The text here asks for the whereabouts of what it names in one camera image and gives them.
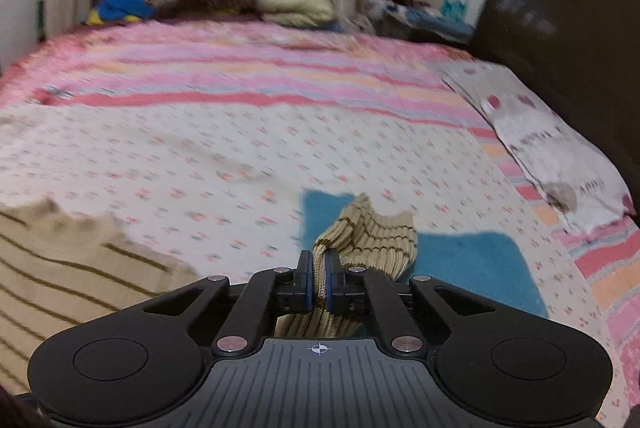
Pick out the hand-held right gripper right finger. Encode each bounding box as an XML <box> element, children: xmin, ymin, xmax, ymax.
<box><xmin>324</xmin><ymin>253</ymin><xmax>494</xmax><ymax>359</ymax></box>

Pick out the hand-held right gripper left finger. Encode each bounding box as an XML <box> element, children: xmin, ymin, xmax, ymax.
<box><xmin>142</xmin><ymin>250</ymin><xmax>316</xmax><ymax>357</ymax></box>

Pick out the beige striped knit sweater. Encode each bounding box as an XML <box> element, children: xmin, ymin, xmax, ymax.
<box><xmin>0</xmin><ymin>194</ymin><xmax>419</xmax><ymax>384</ymax></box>

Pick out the blue towel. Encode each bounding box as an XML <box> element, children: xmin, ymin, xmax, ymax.
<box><xmin>301</xmin><ymin>190</ymin><xmax>549</xmax><ymax>320</ymax></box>

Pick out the cherry print bed sheet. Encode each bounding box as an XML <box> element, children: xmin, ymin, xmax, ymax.
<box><xmin>0</xmin><ymin>100</ymin><xmax>628</xmax><ymax>425</ymax></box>

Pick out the pink striped blanket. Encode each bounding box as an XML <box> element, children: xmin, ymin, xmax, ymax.
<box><xmin>0</xmin><ymin>20</ymin><xmax>640</xmax><ymax>381</ymax></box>

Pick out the grey printed pillow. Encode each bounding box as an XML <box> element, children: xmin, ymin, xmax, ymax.
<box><xmin>432</xmin><ymin>60</ymin><xmax>637</xmax><ymax>235</ymax></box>

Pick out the pale yellow folded quilt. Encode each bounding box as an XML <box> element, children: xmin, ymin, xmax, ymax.
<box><xmin>255</xmin><ymin>0</ymin><xmax>336</xmax><ymax>28</ymax></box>

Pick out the pile of bedside clutter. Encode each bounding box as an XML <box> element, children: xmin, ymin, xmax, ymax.
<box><xmin>367</xmin><ymin>0</ymin><xmax>476</xmax><ymax>47</ymax></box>

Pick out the blue and yellow cloth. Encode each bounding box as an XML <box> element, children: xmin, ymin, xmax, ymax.
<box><xmin>85</xmin><ymin>0</ymin><xmax>159</xmax><ymax>27</ymax></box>

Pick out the brown headboard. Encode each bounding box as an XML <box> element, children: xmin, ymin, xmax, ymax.
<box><xmin>467</xmin><ymin>0</ymin><xmax>640</xmax><ymax>229</ymax></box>

